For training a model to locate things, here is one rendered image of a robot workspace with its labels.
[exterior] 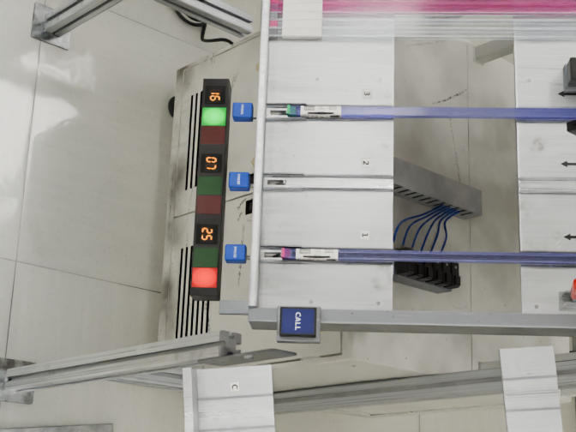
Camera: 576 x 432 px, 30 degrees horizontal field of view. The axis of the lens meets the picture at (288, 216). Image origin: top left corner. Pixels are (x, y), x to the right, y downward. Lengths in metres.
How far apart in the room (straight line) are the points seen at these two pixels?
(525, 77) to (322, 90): 0.30
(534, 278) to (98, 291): 1.01
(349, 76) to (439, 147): 0.49
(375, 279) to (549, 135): 0.33
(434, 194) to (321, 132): 0.42
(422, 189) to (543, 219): 0.41
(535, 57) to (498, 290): 0.62
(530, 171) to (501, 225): 0.60
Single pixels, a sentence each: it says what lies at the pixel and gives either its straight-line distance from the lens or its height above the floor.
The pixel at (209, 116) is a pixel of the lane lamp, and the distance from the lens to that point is 1.63.
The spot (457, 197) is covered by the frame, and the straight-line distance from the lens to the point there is 2.01.
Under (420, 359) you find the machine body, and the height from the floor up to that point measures 0.62.
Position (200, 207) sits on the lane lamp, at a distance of 1.59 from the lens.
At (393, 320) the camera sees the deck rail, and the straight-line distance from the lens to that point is 1.51.
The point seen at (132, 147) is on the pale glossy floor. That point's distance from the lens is 2.36.
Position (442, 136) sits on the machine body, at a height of 0.62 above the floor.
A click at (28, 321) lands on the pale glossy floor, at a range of 2.15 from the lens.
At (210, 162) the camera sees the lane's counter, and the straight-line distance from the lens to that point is 1.61.
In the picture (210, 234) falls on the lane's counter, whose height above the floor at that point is 0.66.
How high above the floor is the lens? 1.85
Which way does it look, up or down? 45 degrees down
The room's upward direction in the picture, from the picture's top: 74 degrees clockwise
